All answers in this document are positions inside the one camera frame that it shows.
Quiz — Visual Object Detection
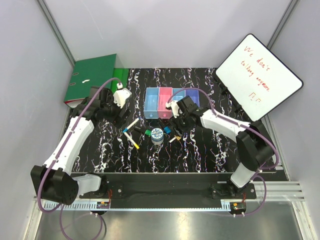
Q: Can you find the black marble pattern mat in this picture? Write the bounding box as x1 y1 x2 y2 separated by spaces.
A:
72 68 248 173

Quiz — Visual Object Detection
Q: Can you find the black highlighter blue cap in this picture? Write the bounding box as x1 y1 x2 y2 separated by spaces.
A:
158 118 172 135

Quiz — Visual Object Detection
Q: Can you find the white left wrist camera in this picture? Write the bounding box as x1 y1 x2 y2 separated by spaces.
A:
113 88 132 109

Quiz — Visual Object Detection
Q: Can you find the black highlighter green cap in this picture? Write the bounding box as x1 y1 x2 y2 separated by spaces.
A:
134 126 151 137

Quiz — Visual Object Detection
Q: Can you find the blue cleaning gel jar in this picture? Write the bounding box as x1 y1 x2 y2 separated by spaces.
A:
150 128 164 145

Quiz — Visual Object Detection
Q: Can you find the aluminium frame rail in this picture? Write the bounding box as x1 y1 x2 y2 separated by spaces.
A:
41 180 304 215

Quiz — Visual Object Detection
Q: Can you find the sky blue drawer box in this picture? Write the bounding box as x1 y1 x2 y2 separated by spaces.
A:
143 87 159 119

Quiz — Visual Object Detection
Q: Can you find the bright green plastic folder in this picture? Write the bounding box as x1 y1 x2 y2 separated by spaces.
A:
111 68 129 93

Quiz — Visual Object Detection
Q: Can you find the small tan cork stamp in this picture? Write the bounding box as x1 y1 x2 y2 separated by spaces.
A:
169 135 181 143

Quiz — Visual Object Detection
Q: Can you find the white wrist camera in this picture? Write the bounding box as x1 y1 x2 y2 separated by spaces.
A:
165 100 183 119
113 88 132 109

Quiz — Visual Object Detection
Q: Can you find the black whiteboard stand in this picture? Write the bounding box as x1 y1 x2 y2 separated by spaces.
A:
213 74 244 113

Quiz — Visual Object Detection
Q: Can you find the dark green lever arch binder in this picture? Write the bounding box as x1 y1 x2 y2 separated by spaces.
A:
64 54 117 108

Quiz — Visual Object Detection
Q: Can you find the pink drawer box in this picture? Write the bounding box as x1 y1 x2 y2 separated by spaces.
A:
157 87 173 119

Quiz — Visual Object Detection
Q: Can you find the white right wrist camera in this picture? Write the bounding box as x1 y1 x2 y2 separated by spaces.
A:
165 100 183 119

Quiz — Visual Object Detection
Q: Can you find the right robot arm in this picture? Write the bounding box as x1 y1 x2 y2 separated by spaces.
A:
165 96 276 199

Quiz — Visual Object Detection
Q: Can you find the white marker yellow cap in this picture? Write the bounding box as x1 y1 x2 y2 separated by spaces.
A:
124 132 140 150

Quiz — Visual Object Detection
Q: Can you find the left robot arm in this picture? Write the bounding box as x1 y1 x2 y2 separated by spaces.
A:
30 84 132 205

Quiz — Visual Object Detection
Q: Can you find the white marker blue cap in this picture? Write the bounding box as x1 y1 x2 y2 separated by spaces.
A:
122 118 140 133

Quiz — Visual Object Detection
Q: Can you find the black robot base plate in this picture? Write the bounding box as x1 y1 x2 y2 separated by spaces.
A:
81 173 257 211

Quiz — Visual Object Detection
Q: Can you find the whiteboard with red writing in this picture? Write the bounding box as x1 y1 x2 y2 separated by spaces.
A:
215 34 304 122

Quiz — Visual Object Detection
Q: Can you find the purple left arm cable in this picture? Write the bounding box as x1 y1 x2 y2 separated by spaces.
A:
37 77 125 240

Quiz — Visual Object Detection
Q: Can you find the purple drawer box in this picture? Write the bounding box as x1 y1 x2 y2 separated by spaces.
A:
185 89 200 107

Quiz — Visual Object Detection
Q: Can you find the light blue drawer box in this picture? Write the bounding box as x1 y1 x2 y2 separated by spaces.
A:
171 88 186 101

